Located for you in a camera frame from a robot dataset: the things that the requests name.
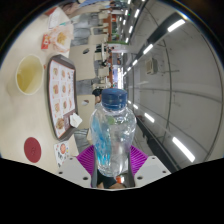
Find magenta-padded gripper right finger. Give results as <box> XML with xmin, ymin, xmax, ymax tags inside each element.
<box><xmin>127</xmin><ymin>144</ymin><xmax>172</xmax><ymax>189</ymax></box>

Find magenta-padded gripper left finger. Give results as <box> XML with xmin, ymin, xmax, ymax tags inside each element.
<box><xmin>57</xmin><ymin>144</ymin><xmax>98</xmax><ymax>189</ymax></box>

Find clear blue-capped water bottle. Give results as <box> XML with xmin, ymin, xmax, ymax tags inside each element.
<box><xmin>88</xmin><ymin>88</ymin><xmax>138</xmax><ymax>178</ymax></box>

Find printed sticker sheet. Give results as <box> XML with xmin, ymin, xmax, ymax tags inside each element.
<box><xmin>53</xmin><ymin>140</ymin><xmax>72</xmax><ymax>168</ymax></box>

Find flat round red coaster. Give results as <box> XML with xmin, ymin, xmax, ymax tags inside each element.
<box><xmin>23</xmin><ymin>136</ymin><xmax>43</xmax><ymax>164</ymax></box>

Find crumpled white napkin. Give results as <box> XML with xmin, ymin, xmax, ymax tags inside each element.
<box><xmin>68</xmin><ymin>112</ymin><xmax>83</xmax><ymax>128</ymax></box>

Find beige chair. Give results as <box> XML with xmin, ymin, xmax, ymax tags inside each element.
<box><xmin>76</xmin><ymin>94</ymin><xmax>101</xmax><ymax>129</ymax></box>
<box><xmin>68</xmin><ymin>43</ymin><xmax>98</xmax><ymax>82</ymax></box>

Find brown food tray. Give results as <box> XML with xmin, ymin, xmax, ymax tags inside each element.
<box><xmin>45</xmin><ymin>54</ymin><xmax>79</xmax><ymax>141</ymax></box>

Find ceiling air conditioner unit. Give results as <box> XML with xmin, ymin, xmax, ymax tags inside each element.
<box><xmin>145</xmin><ymin>58</ymin><xmax>158</xmax><ymax>76</ymax></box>

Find cream paper cup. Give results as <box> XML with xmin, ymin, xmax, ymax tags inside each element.
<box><xmin>15</xmin><ymin>54</ymin><xmax>45</xmax><ymax>96</ymax></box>

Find red sauce packet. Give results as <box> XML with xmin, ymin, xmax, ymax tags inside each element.
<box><xmin>40</xmin><ymin>34</ymin><xmax>52</xmax><ymax>51</ymax></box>

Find food wrapper bag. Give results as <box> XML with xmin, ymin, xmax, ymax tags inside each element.
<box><xmin>48</xmin><ymin>24</ymin><xmax>74</xmax><ymax>53</ymax></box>

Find ceiling lights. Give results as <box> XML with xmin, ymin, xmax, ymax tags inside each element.
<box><xmin>123</xmin><ymin>0</ymin><xmax>198</xmax><ymax>164</ymax></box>

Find white paper receipt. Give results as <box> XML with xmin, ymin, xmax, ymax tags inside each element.
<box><xmin>48</xmin><ymin>6</ymin><xmax>71</xmax><ymax>29</ymax></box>

